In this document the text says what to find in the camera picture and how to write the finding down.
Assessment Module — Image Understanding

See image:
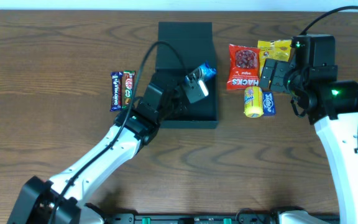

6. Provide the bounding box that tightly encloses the KitKat Milo chunky bar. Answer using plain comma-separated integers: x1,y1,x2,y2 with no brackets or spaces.
123,70,135,109

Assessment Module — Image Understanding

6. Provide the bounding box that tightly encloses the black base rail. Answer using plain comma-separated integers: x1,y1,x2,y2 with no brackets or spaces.
105,213,276,224

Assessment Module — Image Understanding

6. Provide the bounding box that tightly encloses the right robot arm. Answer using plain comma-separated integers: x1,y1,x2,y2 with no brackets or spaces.
259,34,358,223

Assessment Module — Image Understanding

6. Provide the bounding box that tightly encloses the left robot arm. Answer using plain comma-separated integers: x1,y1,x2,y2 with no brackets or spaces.
8,73,209,223

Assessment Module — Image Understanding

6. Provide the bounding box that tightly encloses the blue Oreo cookie pack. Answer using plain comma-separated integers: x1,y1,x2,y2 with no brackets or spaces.
185,62,217,83

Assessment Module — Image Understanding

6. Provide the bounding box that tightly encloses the red Hacks candy bag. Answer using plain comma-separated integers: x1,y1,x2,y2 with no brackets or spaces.
226,44,260,90

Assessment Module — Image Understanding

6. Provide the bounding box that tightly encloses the blue Dairy Milk bar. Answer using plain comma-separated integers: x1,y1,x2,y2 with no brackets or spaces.
110,71,123,111

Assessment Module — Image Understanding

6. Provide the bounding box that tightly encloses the yellow candy roll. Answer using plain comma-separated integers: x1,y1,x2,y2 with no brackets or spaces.
244,86,264,118

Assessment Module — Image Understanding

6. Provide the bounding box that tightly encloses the dark green box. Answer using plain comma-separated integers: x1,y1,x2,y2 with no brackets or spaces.
155,22,219,129

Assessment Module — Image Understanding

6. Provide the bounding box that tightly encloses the yellow snack bag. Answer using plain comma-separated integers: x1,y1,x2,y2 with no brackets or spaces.
257,40,291,77

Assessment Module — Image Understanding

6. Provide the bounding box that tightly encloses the blue Eclipse mint tin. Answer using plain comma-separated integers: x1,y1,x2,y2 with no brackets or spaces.
262,91,276,116

